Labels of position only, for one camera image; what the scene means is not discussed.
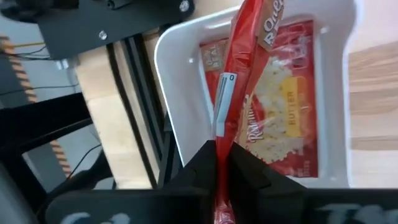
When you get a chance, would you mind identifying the black aluminium frame rail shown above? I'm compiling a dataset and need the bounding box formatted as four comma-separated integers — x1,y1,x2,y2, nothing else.
107,33,184,190

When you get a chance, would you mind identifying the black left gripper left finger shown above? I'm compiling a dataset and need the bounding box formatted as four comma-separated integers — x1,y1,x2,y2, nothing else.
161,139,218,224

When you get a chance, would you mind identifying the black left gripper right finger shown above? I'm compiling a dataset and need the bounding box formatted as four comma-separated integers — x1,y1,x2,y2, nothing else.
228,142,307,224

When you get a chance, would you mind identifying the thin black cable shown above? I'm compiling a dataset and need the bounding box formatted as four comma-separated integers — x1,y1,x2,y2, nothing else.
0,83,81,96

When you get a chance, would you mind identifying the red popcorn bag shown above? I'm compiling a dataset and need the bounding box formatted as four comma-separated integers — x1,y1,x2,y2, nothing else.
200,20,319,179
213,0,285,224

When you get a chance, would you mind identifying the white plastic basket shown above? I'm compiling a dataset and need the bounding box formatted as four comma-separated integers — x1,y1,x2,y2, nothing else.
154,0,357,190

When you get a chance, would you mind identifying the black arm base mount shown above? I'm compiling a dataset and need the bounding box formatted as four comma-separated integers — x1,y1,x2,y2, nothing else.
0,0,196,60

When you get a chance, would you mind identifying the black table frame strut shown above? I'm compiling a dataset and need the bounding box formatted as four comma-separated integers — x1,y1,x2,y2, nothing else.
0,92,94,194

